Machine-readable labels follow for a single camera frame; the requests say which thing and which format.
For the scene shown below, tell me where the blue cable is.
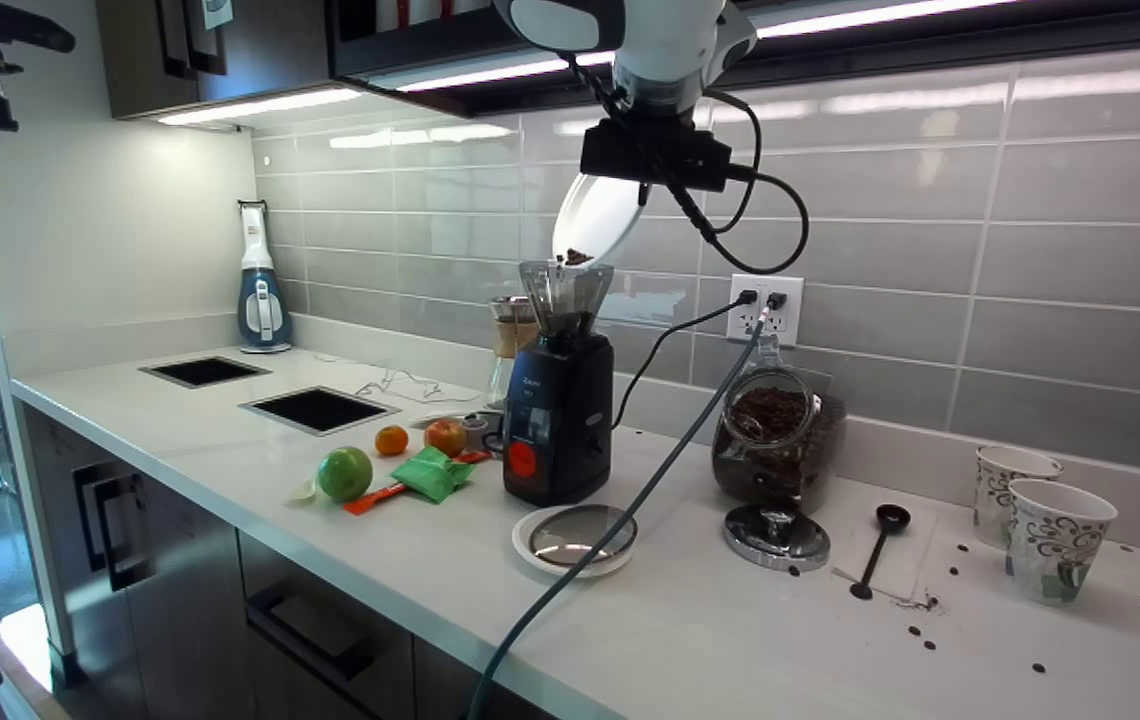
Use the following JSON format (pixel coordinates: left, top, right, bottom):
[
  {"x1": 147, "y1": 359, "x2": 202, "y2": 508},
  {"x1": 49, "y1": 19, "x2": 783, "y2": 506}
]
[{"x1": 459, "y1": 315, "x2": 780, "y2": 720}]

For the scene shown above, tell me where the glass coffee bean jar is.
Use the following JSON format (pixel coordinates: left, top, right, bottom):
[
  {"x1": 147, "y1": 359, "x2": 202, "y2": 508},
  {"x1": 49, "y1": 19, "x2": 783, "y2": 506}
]
[{"x1": 713, "y1": 369, "x2": 836, "y2": 508}]

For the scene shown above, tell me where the orange fruit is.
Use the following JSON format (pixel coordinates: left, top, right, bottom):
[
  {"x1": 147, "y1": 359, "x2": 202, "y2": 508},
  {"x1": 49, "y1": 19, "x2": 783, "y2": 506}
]
[{"x1": 374, "y1": 426, "x2": 408, "y2": 455}]

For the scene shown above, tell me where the red apple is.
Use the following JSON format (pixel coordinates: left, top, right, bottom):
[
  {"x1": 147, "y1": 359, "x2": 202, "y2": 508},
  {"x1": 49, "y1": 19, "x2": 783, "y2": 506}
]
[{"x1": 424, "y1": 417, "x2": 466, "y2": 455}]

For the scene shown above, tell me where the green apple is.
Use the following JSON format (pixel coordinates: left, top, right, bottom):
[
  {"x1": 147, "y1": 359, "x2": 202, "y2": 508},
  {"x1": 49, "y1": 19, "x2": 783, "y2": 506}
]
[{"x1": 316, "y1": 449, "x2": 373, "y2": 506}]

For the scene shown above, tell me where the patterned paper cup front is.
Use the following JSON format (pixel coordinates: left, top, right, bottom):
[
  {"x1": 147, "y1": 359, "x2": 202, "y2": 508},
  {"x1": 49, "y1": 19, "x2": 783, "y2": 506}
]
[{"x1": 1006, "y1": 480, "x2": 1115, "y2": 603}]

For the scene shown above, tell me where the chrome jar lid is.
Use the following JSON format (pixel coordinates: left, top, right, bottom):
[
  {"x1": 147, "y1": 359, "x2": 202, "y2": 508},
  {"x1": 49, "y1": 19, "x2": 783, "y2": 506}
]
[{"x1": 720, "y1": 506, "x2": 830, "y2": 574}]

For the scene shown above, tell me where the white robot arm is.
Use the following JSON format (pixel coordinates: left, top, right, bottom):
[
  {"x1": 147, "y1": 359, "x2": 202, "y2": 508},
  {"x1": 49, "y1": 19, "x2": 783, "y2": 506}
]
[{"x1": 496, "y1": 0, "x2": 755, "y2": 192}]

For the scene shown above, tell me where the patterned paper cup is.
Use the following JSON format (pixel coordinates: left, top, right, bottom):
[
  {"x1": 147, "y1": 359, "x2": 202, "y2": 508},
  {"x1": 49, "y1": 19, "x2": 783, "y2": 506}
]
[
  {"x1": 1006, "y1": 480, "x2": 1115, "y2": 603},
  {"x1": 970, "y1": 444, "x2": 1061, "y2": 550}
]

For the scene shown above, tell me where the blue white handheld vacuum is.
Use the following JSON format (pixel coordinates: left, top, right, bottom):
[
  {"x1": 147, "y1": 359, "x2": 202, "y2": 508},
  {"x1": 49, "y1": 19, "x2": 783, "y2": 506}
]
[{"x1": 237, "y1": 200, "x2": 290, "y2": 352}]

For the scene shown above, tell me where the patterned paper cup back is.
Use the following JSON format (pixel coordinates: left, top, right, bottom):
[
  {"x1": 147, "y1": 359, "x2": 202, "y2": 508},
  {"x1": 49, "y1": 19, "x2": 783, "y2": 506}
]
[{"x1": 970, "y1": 444, "x2": 1061, "y2": 550}]

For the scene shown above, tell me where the white plate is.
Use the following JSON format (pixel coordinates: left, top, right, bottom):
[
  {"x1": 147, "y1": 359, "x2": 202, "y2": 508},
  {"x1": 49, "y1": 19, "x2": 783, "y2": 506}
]
[{"x1": 550, "y1": 176, "x2": 649, "y2": 263}]

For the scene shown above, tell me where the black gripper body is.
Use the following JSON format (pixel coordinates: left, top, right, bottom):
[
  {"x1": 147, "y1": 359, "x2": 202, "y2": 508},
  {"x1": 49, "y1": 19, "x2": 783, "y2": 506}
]
[{"x1": 580, "y1": 120, "x2": 732, "y2": 192}]

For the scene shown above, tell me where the black cabinet handle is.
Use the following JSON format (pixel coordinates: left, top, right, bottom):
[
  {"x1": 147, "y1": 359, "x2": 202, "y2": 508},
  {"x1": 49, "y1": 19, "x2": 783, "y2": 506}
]
[{"x1": 72, "y1": 466, "x2": 150, "y2": 593}]

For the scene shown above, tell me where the white wall outlet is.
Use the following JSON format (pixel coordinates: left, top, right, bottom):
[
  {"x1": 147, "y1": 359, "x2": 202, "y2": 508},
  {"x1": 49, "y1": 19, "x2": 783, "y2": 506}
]
[{"x1": 727, "y1": 272, "x2": 805, "y2": 347}]

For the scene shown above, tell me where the black coffee scoop spoon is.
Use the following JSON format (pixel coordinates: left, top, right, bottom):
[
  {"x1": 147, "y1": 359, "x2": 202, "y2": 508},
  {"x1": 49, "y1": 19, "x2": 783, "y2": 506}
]
[{"x1": 847, "y1": 506, "x2": 910, "y2": 601}]

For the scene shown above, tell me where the black coffee grinder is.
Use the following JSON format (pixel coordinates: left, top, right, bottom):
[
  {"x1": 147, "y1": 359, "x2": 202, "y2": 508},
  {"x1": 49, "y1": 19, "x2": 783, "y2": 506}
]
[{"x1": 503, "y1": 260, "x2": 611, "y2": 506}]

